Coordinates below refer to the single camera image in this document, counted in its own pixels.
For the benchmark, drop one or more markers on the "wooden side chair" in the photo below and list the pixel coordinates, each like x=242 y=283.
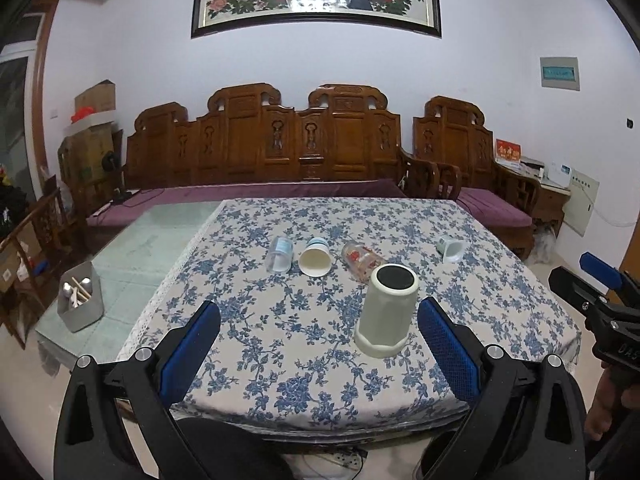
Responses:
x=35 y=255

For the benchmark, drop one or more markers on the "small cardboard box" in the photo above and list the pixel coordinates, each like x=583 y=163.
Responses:
x=97 y=96

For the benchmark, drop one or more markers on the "beige electrical panel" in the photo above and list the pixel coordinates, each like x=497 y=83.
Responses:
x=582 y=202

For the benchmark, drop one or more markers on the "black desk fan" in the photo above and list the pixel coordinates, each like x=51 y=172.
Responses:
x=111 y=167

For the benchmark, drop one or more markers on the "pale green ceramic cup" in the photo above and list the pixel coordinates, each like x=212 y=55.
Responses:
x=387 y=317

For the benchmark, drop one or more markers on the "wooden door frame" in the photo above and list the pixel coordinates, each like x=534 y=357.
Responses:
x=42 y=90

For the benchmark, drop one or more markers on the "metal spoon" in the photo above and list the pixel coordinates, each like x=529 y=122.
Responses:
x=68 y=292

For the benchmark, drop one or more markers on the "red plastic bag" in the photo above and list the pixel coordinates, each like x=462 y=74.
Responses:
x=82 y=114

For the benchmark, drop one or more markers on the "red desk calendar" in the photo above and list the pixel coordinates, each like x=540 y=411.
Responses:
x=507 y=151

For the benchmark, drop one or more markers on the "purple armchair cushion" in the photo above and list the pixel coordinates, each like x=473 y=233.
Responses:
x=495 y=207

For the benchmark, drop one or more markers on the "long purple sofa cushion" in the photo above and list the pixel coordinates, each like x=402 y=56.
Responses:
x=240 y=197

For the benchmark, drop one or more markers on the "carved wooden armchair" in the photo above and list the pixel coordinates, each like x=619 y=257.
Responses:
x=460 y=145

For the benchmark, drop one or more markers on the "wooden side cabinet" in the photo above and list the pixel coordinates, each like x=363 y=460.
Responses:
x=550 y=205

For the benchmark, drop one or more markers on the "glass cup red print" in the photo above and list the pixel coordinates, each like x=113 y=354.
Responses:
x=361 y=260

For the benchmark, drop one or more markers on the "small white cup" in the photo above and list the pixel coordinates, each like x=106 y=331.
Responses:
x=452 y=251

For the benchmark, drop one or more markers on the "blue floral tablecloth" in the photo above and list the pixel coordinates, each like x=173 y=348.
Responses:
x=300 y=340

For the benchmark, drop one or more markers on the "clear plastic cup blue label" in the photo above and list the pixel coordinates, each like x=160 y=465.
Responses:
x=280 y=256

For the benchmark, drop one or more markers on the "white paper cup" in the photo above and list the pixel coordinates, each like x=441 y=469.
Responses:
x=316 y=261

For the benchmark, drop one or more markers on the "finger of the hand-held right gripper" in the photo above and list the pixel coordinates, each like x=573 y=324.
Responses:
x=570 y=285
x=600 y=267

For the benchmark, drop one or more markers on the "person's right hand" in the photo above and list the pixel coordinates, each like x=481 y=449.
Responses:
x=605 y=405

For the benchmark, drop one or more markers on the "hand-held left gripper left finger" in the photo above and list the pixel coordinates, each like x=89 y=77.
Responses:
x=187 y=355

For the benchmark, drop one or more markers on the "grey utensil container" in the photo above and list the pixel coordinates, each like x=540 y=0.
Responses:
x=82 y=312

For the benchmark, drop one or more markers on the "white power strip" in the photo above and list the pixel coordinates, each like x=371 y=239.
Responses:
x=345 y=459

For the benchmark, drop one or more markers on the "white box device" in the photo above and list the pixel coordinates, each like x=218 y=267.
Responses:
x=557 y=174

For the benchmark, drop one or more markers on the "large cardboard box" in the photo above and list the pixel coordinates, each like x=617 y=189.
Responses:
x=87 y=157

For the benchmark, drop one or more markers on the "carved wooden sofa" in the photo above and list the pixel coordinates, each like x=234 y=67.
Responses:
x=280 y=145

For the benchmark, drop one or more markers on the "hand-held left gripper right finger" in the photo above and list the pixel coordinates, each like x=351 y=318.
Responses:
x=447 y=350

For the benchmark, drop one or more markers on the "wooden chopsticks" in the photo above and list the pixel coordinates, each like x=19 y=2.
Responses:
x=82 y=287

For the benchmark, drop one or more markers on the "grey wall panel box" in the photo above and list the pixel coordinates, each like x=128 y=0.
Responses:
x=560 y=73

